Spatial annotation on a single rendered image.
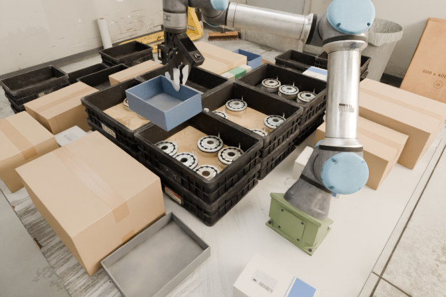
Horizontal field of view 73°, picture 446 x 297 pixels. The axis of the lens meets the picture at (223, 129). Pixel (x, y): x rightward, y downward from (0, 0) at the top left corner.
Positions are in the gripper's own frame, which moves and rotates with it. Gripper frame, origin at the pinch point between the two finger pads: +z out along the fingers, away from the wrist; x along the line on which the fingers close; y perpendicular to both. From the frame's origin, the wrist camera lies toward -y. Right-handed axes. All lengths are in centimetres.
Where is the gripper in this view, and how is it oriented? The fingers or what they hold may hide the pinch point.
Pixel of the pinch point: (180, 87)
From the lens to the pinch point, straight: 103.9
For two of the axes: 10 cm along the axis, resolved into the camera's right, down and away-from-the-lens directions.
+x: -6.9, 3.4, -6.4
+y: -7.2, -4.1, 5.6
